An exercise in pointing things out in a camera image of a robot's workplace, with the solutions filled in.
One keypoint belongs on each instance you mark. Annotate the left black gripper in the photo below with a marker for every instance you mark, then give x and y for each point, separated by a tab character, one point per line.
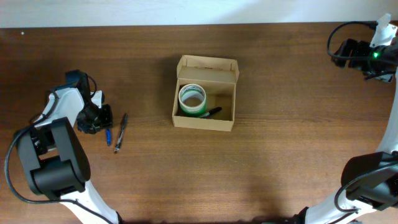
101	121

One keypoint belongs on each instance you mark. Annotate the green tape roll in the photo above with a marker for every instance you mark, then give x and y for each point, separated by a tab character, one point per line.
193	111

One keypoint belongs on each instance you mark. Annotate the blue gel pen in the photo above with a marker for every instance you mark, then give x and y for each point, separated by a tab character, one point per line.
108	137

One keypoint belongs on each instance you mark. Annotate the black and white permanent marker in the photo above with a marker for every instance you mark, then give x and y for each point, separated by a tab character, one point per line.
210	112

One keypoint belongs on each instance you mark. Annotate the cream masking tape roll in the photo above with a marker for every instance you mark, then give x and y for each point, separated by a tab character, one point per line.
192	95

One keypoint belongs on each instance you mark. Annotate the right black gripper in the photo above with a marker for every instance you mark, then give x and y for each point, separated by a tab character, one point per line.
344	52

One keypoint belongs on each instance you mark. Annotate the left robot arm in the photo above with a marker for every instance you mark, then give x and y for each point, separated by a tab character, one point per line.
54	161

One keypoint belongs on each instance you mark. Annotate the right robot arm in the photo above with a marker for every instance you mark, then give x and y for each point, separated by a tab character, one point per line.
368	182

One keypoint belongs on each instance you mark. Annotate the black clear gel pen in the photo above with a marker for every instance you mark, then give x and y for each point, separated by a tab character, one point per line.
121	134

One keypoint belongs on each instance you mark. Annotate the cardboard box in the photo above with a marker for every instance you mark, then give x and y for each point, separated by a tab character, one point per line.
218	77

